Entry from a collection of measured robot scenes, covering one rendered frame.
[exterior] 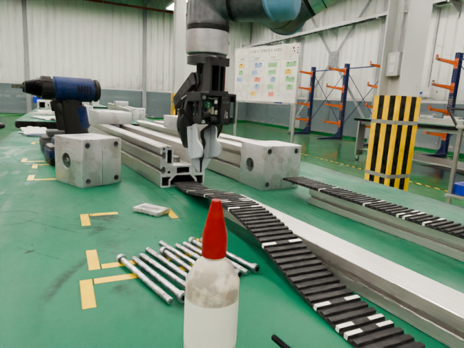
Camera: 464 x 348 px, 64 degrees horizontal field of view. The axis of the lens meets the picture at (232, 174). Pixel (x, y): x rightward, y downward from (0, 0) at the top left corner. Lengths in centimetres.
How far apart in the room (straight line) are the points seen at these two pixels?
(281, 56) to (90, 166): 605
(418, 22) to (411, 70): 44
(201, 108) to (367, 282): 39
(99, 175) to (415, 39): 369
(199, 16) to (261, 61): 630
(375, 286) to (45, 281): 32
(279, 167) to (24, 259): 52
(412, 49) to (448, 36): 595
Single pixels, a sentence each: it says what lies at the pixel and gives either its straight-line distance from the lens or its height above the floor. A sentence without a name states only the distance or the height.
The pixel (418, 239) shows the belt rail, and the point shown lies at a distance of 58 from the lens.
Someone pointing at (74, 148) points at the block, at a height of 86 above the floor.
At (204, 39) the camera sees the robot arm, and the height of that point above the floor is 106.
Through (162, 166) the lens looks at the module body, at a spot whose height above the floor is 82.
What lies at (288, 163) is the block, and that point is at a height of 83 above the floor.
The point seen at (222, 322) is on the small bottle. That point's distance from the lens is 26.
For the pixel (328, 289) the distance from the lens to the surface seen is 39.
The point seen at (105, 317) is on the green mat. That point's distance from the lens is 35.
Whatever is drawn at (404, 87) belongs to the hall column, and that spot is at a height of 118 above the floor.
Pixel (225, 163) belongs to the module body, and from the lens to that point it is 91.
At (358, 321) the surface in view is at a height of 78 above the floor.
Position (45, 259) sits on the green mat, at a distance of 47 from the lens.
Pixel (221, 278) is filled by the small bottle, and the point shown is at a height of 85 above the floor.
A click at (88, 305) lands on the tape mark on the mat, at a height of 78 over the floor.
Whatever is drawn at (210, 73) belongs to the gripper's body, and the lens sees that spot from 65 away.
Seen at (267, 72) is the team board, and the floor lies 150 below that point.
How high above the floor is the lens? 96
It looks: 11 degrees down
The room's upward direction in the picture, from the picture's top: 3 degrees clockwise
